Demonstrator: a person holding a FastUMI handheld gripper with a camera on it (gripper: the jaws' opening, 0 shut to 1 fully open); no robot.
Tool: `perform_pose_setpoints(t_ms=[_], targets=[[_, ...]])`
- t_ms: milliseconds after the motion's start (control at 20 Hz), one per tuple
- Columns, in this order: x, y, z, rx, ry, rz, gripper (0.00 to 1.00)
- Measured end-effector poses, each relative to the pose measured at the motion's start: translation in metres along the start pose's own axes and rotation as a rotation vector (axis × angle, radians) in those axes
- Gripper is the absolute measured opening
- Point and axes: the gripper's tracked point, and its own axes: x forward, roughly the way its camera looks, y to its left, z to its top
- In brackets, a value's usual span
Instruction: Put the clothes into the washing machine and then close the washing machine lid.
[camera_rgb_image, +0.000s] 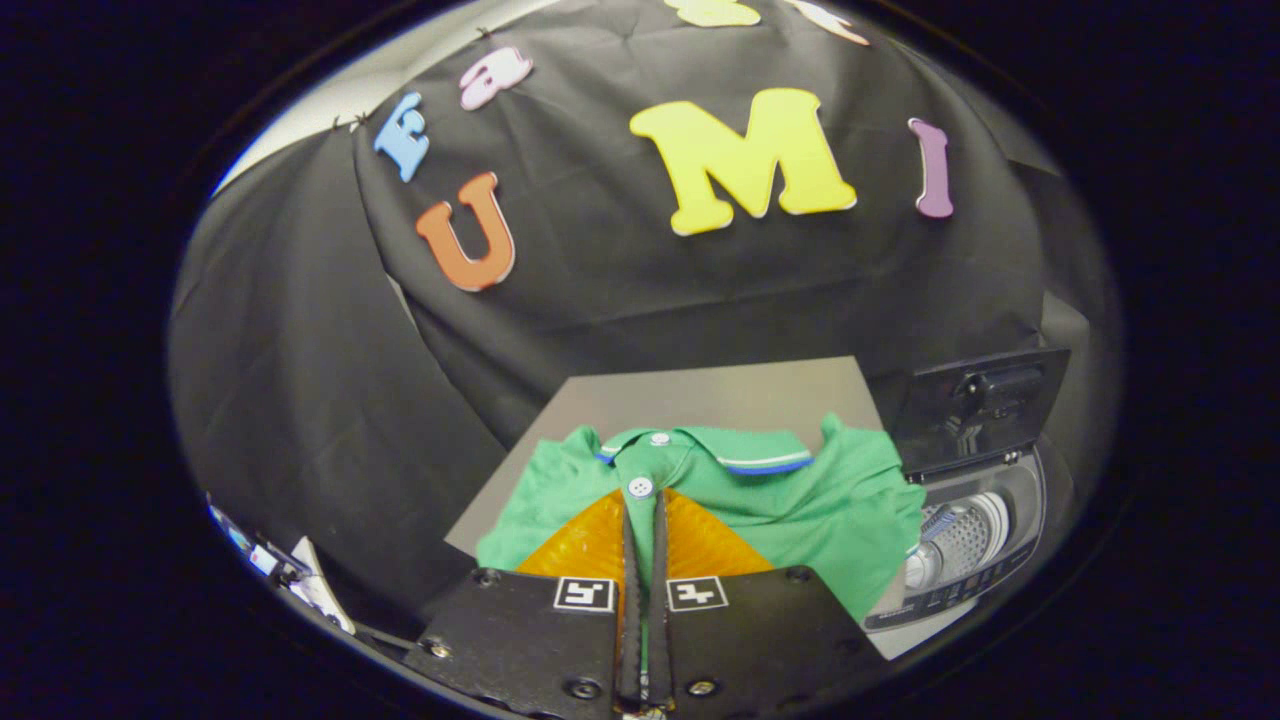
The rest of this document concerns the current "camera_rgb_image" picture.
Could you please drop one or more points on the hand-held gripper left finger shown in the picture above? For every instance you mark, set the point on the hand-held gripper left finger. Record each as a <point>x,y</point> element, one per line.
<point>631,620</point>

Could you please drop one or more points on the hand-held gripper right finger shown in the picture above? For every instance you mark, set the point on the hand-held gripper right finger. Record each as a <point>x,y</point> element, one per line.
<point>658,620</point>

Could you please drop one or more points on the green polo shirt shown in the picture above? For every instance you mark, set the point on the green polo shirt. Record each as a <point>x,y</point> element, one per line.
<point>800,510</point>

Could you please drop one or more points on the dark grey washing machine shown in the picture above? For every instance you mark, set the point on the dark grey washing machine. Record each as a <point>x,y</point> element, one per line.
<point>980,580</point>

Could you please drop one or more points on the dark washing machine lid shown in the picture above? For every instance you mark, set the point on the dark washing machine lid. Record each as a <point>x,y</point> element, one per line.
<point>940,440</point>

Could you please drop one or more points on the small beige cabinet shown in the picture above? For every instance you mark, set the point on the small beige cabinet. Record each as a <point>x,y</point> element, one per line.
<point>700,400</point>

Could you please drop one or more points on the white equipment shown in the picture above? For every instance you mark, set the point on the white equipment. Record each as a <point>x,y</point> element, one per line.
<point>315,590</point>

